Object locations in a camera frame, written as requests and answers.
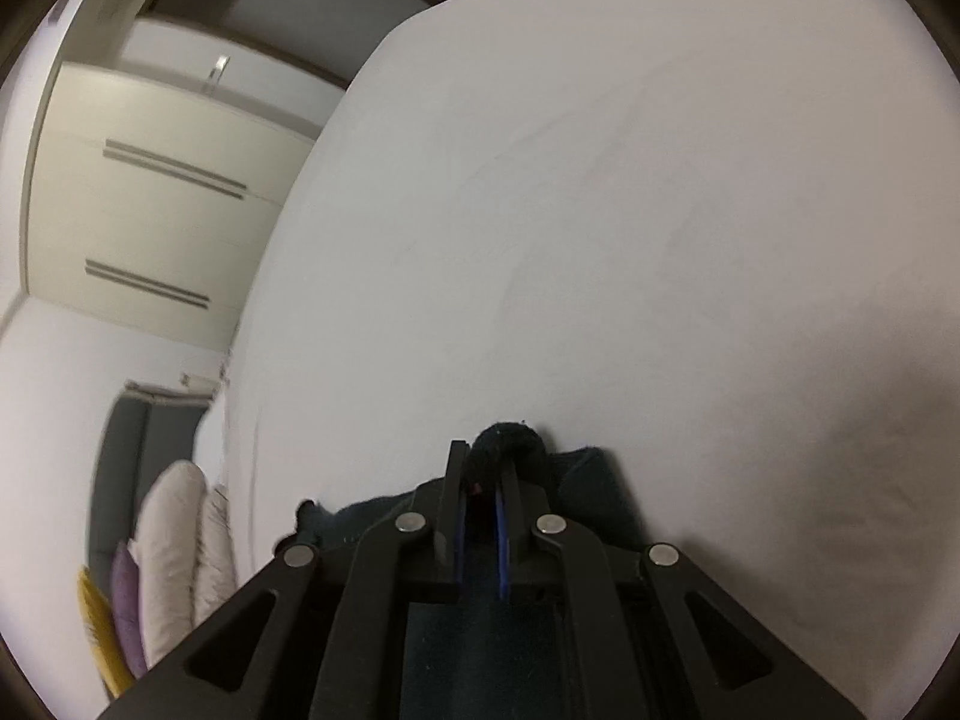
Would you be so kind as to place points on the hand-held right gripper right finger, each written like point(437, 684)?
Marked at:
point(504, 547)

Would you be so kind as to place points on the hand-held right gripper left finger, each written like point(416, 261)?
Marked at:
point(459, 540)

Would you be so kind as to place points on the dark green sweater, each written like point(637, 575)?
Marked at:
point(592, 495)

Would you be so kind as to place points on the beige folded duvet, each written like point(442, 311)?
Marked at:
point(169, 540)

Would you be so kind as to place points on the purple pillow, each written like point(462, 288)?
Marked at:
point(126, 607)

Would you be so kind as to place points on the grey headboard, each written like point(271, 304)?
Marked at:
point(120, 465)

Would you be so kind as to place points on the bed with grey sheet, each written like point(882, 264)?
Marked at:
point(600, 202)

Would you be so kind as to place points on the yellow pillow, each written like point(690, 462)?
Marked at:
point(101, 630)

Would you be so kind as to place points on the cream wardrobe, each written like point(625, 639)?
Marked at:
point(150, 225)

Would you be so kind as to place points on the wall control panel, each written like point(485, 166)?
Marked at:
point(217, 67)

